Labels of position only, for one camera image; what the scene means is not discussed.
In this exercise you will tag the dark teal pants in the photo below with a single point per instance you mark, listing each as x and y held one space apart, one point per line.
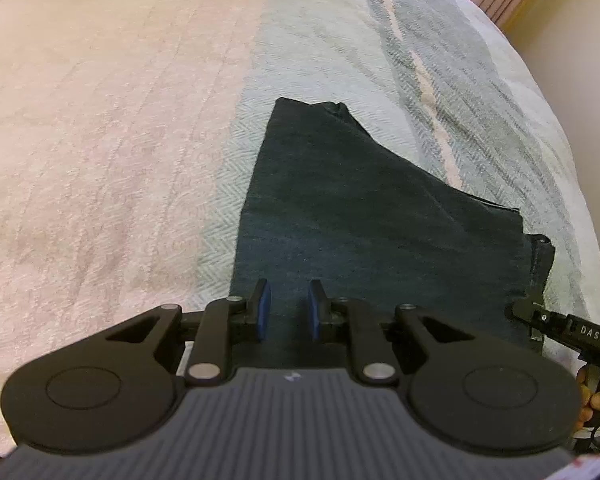
360 220

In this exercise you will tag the pink and grey striped blanket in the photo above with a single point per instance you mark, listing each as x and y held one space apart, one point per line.
110 135

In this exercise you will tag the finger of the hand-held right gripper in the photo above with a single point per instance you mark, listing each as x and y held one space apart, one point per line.
524 312

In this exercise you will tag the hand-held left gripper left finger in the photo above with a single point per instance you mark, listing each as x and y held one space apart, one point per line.
263 310

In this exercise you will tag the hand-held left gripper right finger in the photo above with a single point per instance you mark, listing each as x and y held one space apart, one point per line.
314 312

